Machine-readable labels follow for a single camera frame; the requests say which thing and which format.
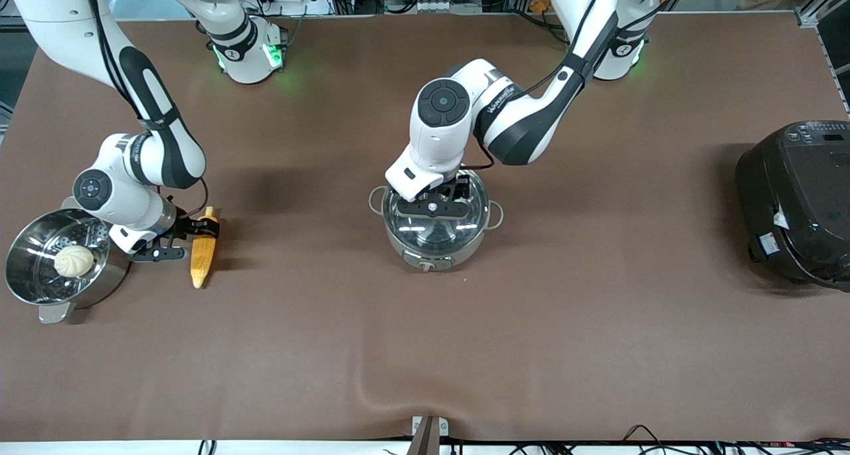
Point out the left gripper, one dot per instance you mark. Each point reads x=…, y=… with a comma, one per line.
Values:
x=461, y=187

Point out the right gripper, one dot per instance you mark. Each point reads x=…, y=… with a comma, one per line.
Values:
x=186, y=226

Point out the yellow corn cob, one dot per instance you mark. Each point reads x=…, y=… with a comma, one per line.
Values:
x=202, y=259

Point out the glass pot lid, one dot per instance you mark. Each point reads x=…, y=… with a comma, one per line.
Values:
x=435, y=236

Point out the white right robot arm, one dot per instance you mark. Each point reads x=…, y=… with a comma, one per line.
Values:
x=66, y=16

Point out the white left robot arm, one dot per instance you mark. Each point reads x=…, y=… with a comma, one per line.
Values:
x=518, y=123

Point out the steel electric cooking pot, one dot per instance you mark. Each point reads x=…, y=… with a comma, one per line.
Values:
x=431, y=259

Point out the steel steamer pot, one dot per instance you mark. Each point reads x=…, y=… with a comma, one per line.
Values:
x=113, y=269

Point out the white steamed bun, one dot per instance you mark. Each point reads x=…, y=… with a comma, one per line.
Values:
x=74, y=261

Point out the brown table mat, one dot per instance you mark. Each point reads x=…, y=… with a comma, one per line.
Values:
x=425, y=349

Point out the long white power strip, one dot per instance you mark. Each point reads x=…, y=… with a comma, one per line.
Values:
x=448, y=6

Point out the bag of orange buns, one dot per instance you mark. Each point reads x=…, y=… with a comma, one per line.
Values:
x=539, y=2

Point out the black rice cooker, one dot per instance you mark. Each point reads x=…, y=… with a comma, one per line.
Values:
x=803, y=216

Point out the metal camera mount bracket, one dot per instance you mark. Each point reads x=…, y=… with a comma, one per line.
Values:
x=428, y=432

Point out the aluminium frame post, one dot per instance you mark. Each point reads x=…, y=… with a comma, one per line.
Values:
x=820, y=6

